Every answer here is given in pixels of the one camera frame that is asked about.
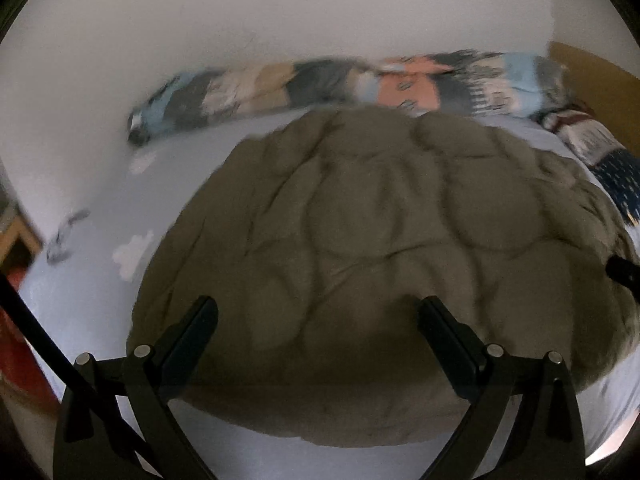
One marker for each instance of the red bag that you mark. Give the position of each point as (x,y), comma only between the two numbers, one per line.
(15,320)

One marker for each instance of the rolled patterned quilt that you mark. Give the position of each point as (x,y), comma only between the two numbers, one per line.
(300,80)

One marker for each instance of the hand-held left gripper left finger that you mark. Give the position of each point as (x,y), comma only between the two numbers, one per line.
(192,340)

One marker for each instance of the light blue cloud bedsheet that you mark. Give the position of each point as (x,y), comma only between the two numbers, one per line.
(175,175)

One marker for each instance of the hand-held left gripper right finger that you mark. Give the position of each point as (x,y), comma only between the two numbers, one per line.
(445,345)

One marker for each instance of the red striped white cloth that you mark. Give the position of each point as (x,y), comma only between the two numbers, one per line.
(585,135)

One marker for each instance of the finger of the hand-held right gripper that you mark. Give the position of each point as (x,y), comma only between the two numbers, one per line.
(625,272)

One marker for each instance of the wooden headboard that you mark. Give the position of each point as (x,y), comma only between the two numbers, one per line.
(595,75)

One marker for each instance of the wooden side table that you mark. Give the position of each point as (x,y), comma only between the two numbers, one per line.
(25,237)

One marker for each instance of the olive green hooded puffer jacket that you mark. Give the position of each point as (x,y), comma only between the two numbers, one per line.
(375,235)

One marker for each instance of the black eyeglasses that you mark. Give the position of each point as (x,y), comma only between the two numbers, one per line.
(62,240)

